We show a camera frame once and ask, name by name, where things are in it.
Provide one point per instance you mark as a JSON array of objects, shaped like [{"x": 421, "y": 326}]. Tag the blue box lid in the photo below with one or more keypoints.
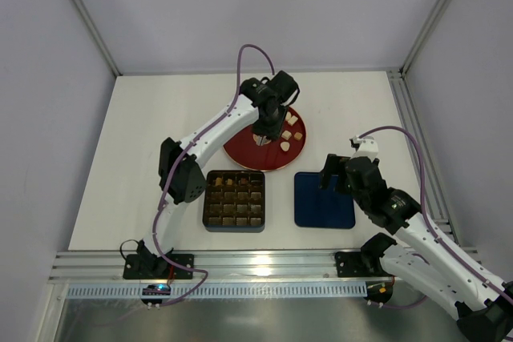
[{"x": 321, "y": 208}]

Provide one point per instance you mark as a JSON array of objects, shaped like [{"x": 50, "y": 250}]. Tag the white square chocolate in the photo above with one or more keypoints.
[{"x": 292, "y": 120}]

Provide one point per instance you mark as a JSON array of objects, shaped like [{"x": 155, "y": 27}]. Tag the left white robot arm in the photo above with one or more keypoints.
[{"x": 182, "y": 180}]

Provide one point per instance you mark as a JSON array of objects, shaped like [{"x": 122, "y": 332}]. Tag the round red tray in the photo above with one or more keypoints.
[{"x": 244, "y": 151}]

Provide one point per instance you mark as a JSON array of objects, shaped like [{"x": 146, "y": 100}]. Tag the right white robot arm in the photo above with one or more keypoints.
[{"x": 413, "y": 248}]

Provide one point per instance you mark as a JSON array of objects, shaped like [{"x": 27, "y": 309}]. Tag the metal serving tongs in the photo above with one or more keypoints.
[{"x": 262, "y": 141}]

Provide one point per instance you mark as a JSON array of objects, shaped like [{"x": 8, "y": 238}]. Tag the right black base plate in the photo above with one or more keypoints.
[{"x": 353, "y": 264}]

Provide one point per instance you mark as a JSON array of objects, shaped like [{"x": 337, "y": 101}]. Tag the blue chocolate box with tray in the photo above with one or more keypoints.
[{"x": 236, "y": 208}]

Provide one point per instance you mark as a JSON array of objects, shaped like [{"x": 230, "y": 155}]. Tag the aluminium front rail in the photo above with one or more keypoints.
[{"x": 258, "y": 265}]

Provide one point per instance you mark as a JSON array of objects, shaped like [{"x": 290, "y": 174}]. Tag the white heart chocolate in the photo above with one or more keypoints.
[{"x": 285, "y": 146}]

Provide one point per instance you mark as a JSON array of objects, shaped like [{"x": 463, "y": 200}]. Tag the white pyramid chocolate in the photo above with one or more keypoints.
[{"x": 286, "y": 135}]

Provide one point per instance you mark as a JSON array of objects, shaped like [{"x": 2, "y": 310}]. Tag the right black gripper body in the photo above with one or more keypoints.
[{"x": 342, "y": 174}]

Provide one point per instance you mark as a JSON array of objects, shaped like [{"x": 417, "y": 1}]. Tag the slotted cable duct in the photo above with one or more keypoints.
[{"x": 212, "y": 290}]

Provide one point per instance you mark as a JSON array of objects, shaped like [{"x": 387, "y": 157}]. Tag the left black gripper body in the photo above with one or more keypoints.
[{"x": 266, "y": 130}]

